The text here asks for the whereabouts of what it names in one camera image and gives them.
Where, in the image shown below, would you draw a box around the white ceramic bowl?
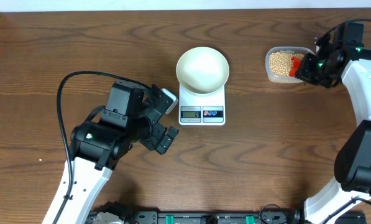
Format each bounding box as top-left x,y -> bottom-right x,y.
176,47 -> 230,95

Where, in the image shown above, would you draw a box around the red plastic measuring scoop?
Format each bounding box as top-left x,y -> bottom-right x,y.
289,57 -> 301,77

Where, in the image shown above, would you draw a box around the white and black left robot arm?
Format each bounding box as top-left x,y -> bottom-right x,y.
43,80 -> 178,223

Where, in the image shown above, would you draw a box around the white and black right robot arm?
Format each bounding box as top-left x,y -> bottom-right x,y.
292,19 -> 371,223

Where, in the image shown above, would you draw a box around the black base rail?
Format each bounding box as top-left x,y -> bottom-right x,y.
85,202 -> 368,224

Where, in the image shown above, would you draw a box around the yellow soybeans in container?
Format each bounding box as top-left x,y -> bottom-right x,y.
268,52 -> 305,77

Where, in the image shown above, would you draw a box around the white digital kitchen scale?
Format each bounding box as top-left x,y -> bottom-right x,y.
178,85 -> 226,126

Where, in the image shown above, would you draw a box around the clear plastic container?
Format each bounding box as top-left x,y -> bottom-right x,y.
265,47 -> 314,84

